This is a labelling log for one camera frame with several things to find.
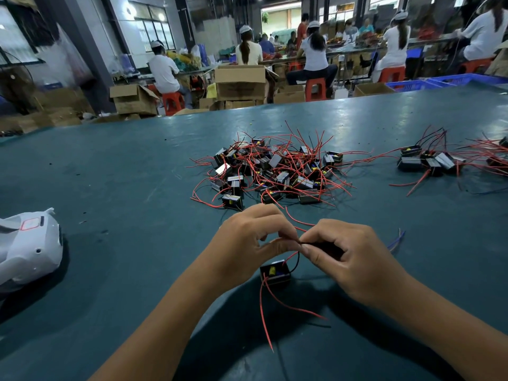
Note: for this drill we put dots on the black standing fan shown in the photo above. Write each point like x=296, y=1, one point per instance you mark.
x=16, y=87

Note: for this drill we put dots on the person's right forearm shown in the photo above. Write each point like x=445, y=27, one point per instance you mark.
x=456, y=337

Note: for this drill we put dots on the blue plastic crate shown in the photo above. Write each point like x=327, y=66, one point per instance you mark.
x=468, y=80
x=413, y=85

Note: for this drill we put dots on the open cardboard box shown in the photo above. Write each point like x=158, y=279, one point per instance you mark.
x=135, y=99

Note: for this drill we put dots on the large closed cardboard box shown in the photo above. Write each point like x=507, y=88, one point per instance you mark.
x=240, y=83

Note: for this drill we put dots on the person's right hand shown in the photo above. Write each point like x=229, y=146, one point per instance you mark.
x=361, y=262

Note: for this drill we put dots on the tilted cardboard box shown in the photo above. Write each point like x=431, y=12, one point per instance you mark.
x=498, y=63

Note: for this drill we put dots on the low cardboard box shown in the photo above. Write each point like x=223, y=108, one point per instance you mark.
x=289, y=94

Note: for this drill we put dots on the red plastic stool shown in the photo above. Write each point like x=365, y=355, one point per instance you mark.
x=316, y=89
x=476, y=65
x=172, y=103
x=392, y=74

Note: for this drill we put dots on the shallow cardboard box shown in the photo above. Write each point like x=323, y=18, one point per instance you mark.
x=373, y=89

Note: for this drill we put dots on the white plastic shell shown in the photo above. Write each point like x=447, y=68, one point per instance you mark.
x=28, y=248

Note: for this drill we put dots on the person's left forearm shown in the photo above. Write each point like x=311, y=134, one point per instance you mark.
x=159, y=341

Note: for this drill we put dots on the person's left hand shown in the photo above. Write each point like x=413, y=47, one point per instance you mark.
x=238, y=250

